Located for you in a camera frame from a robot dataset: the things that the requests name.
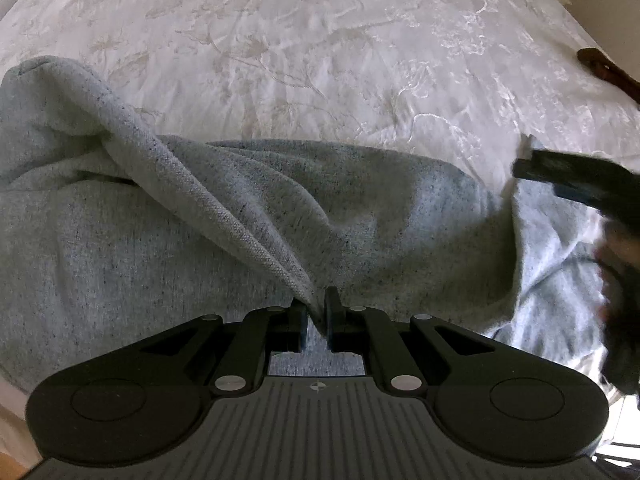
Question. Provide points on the dark brown cloth item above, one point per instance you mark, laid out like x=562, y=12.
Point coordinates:
x=603, y=68

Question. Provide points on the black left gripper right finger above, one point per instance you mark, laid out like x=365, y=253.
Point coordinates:
x=496, y=401

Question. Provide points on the grey sweat pants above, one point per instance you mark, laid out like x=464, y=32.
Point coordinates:
x=111, y=233

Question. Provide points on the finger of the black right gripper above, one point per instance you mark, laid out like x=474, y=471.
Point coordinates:
x=595, y=182

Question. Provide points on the person's right hand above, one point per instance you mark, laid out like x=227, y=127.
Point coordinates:
x=617, y=252

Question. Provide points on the white embroidered bedspread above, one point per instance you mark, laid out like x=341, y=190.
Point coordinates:
x=466, y=82

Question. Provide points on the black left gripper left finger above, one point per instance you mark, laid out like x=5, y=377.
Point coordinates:
x=142, y=400

